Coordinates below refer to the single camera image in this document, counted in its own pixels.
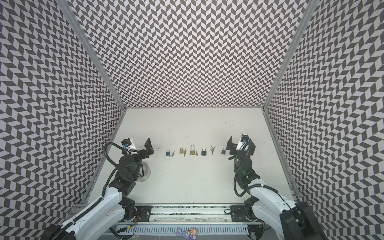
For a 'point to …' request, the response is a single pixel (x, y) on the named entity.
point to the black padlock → (203, 152)
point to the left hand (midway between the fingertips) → (142, 141)
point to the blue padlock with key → (168, 153)
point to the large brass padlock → (192, 152)
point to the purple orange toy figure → (187, 234)
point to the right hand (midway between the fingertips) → (239, 141)
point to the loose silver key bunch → (212, 149)
